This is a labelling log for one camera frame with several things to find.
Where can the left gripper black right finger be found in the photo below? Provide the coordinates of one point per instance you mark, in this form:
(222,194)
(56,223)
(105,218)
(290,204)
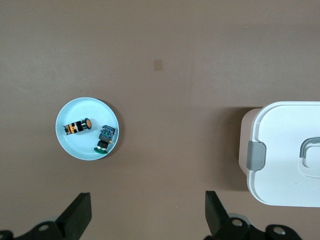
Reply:
(220,220)

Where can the light blue round plate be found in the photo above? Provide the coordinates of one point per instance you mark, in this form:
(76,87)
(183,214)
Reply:
(82,110)

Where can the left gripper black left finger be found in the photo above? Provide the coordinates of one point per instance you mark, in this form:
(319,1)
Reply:
(72,220)

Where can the green push button switch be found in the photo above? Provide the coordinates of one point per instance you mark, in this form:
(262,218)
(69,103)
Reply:
(105,138)

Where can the orange push button switch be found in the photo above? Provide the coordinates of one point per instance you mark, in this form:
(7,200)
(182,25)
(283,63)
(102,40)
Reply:
(75,127)

